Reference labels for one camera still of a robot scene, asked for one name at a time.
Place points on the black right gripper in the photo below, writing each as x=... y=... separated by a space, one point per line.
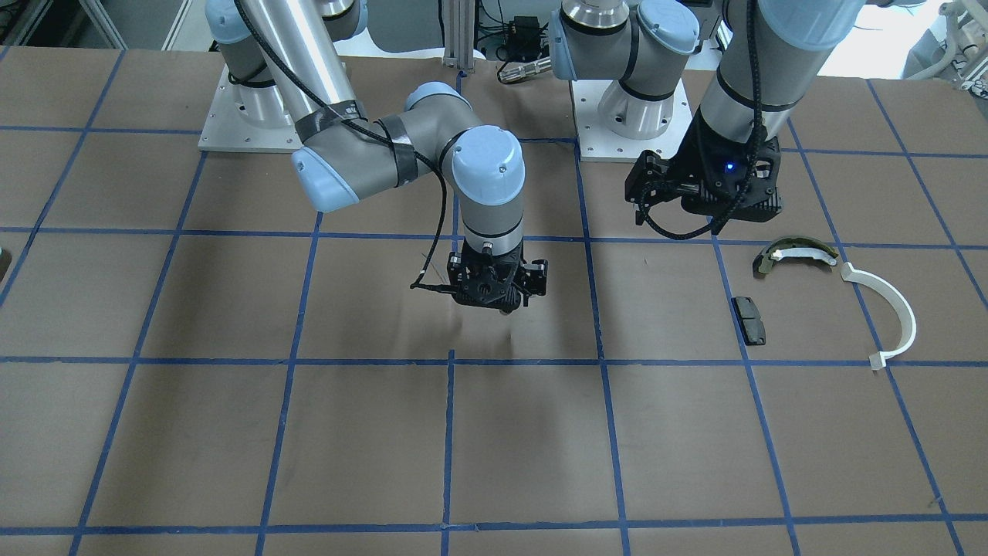
x=536 y=276

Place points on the aluminium frame post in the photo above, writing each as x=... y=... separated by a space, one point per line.
x=458 y=34

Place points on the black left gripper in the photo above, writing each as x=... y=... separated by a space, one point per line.
x=701 y=154

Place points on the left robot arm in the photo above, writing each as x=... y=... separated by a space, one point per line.
x=776 y=50

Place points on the black brake pad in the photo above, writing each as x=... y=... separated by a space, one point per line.
x=750 y=321

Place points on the curved brake shoe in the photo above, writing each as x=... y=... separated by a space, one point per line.
x=794 y=247

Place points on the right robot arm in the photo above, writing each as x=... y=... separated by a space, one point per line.
x=343 y=157

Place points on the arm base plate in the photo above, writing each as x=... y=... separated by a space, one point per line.
x=615 y=127
x=247 y=120

